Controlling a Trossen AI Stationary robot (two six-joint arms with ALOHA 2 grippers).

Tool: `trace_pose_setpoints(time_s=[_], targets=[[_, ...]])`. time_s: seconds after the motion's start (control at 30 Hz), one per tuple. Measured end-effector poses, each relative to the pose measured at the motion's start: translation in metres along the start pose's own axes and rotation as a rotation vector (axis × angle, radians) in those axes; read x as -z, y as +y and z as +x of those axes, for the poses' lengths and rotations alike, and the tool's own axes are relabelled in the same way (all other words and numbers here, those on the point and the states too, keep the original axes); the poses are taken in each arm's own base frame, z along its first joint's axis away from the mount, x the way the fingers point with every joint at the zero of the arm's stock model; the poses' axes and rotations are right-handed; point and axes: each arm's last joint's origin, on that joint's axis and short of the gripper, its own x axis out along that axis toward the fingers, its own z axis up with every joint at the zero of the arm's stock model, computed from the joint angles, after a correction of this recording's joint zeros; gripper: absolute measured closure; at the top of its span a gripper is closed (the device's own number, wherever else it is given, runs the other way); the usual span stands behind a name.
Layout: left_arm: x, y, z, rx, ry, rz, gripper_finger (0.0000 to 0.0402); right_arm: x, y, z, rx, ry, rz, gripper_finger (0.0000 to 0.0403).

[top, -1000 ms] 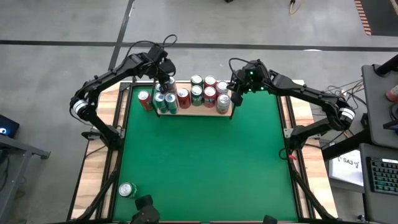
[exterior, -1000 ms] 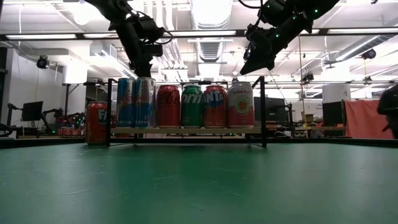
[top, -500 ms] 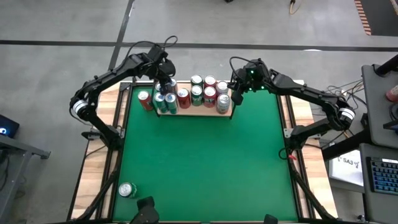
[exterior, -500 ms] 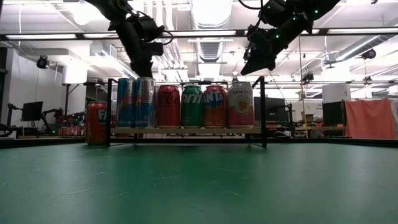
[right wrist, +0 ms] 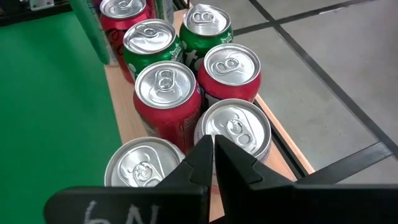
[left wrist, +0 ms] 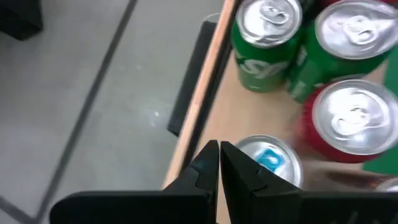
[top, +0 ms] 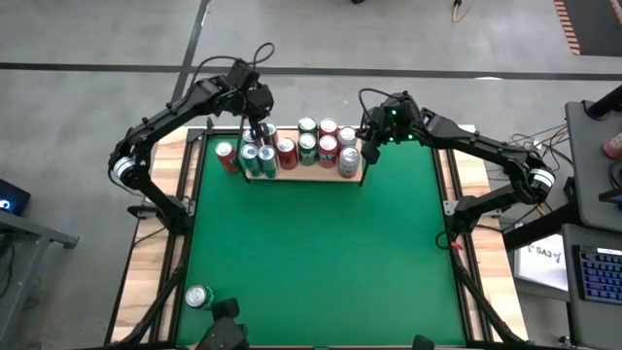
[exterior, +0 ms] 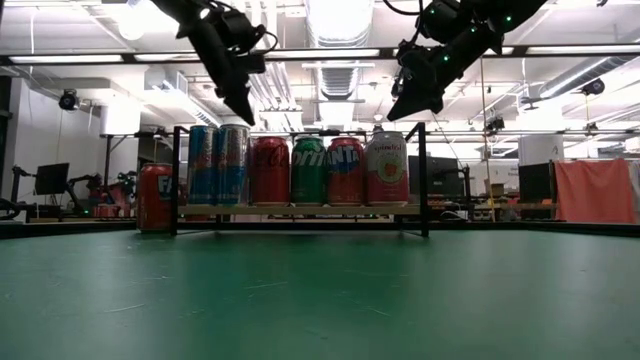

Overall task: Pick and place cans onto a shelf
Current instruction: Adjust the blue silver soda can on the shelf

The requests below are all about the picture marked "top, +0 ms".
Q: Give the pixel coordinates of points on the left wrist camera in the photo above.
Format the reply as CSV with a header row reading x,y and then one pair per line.
x,y
241,74

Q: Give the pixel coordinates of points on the white metal bracket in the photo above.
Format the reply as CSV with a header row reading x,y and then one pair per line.
x,y
450,208

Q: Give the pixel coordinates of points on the black diagonal desk strut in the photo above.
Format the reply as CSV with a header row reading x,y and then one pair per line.
x,y
534,232

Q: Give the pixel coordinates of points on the white and red Spindrift can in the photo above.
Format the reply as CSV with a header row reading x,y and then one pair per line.
x,y
347,135
349,155

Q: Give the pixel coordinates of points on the grey desk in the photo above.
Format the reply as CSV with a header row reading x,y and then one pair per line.
x,y
583,155
569,311

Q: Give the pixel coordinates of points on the black orange-striped floor mat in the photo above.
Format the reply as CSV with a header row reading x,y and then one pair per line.
x,y
597,29

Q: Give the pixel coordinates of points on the red Fanta can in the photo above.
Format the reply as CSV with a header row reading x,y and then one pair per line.
x,y
328,125
224,148
328,142

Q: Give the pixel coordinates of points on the red can with black label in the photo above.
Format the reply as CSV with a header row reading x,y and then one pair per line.
x,y
286,145

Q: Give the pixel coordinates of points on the black device with blue light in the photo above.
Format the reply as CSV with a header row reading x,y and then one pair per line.
x,y
12,197

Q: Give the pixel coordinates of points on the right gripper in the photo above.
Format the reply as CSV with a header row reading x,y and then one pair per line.
x,y
396,121

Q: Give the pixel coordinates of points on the wooden shelf with black frame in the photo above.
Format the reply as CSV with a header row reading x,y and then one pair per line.
x,y
311,174

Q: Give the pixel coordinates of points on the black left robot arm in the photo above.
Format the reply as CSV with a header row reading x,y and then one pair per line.
x,y
160,119

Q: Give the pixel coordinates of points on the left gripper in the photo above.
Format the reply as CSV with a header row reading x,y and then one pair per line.
x,y
252,99

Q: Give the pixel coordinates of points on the grey metal cart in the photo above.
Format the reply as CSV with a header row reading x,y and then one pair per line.
x,y
24,291

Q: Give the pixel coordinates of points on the white SA3 sign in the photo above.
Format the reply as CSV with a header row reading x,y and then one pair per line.
x,y
539,265

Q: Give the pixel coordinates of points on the backlit black keyboard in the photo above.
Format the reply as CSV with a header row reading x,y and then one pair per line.
x,y
600,277

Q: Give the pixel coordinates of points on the green table mat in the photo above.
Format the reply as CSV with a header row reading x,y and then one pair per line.
x,y
316,267

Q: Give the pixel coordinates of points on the red cup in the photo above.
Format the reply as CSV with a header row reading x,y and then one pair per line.
x,y
614,146

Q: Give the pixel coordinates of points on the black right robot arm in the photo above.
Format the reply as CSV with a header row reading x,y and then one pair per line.
x,y
486,146

